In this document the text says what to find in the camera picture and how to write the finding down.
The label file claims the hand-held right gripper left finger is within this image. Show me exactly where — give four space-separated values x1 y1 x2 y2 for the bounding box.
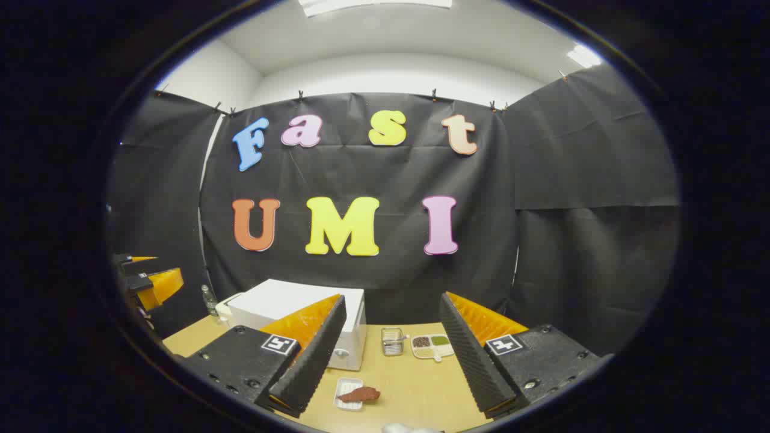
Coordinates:
177 293 348 420

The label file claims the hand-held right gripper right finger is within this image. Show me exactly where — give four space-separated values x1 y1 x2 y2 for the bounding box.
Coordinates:
439 292 614 420

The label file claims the brown meat piece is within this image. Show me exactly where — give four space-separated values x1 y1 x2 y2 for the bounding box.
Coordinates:
337 386 381 404

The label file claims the white microwave oven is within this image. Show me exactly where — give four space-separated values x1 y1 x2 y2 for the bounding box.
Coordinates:
227 279 367 372

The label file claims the white rectangular food tray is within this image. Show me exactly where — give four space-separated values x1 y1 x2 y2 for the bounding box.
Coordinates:
334 377 365 411

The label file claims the white divided grain tray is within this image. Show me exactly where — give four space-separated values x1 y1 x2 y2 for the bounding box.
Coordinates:
410 334 455 363

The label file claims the metal mesh container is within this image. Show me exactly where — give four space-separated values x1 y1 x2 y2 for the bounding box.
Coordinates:
381 327 405 357

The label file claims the small ceiling light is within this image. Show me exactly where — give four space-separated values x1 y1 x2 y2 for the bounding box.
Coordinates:
567 45 603 69

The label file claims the long ceiling light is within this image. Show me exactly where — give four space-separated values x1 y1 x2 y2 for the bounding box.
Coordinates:
299 0 453 17

